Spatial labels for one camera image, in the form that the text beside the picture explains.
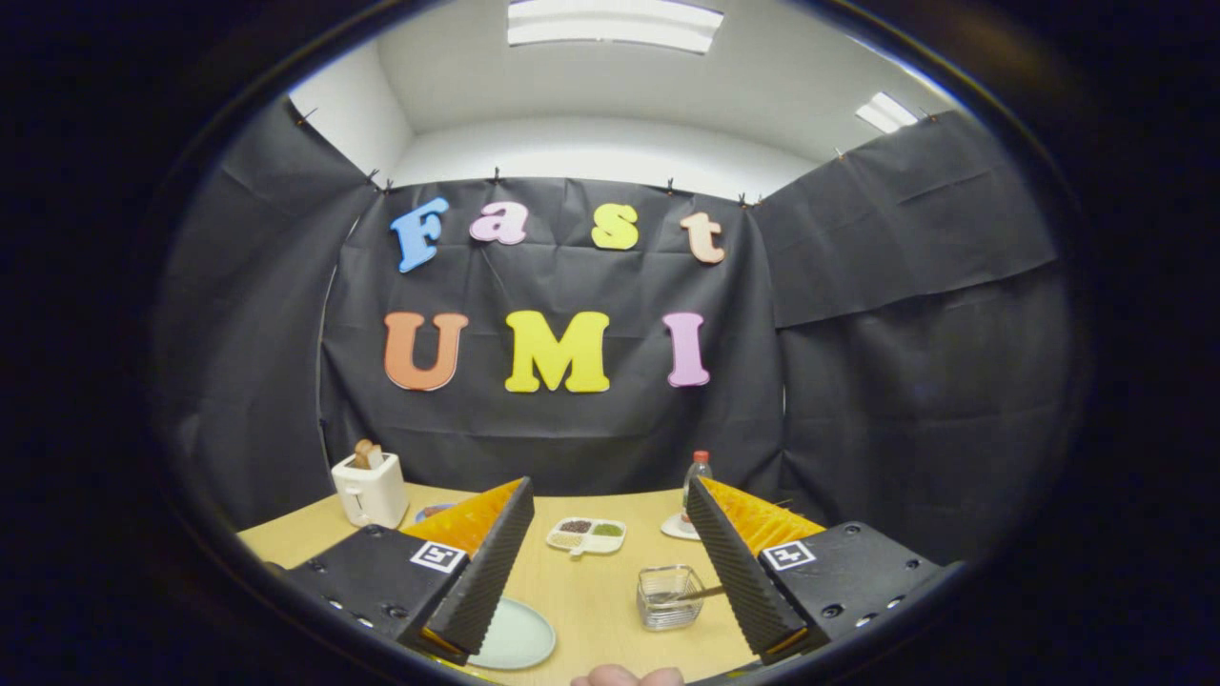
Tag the white square coaster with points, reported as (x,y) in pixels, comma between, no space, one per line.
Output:
(675,529)

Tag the black backdrop cloth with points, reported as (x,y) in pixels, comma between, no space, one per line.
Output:
(572,438)

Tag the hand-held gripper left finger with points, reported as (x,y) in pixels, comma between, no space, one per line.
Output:
(494,581)

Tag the metal mesh basket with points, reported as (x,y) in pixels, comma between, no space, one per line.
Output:
(667,615)

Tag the small ceiling light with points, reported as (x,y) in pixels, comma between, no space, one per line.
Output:
(886,112)

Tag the toasted bread slice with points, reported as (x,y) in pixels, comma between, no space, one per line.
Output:
(367,455)

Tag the blue plate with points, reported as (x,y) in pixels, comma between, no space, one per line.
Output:
(424,514)

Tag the long ceiling light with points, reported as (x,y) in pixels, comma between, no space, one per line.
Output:
(615,24)

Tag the light green plate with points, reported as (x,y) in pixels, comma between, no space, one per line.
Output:
(524,638)

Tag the white toaster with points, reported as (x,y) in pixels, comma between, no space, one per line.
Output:
(374,495)

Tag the metal spoon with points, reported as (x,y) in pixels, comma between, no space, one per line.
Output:
(707,592)

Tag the white divided dish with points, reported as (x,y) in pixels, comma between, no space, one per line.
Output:
(586,538)

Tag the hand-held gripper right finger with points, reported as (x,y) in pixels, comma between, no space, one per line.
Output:
(734,572)

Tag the clear water bottle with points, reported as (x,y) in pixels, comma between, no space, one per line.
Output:
(697,486)

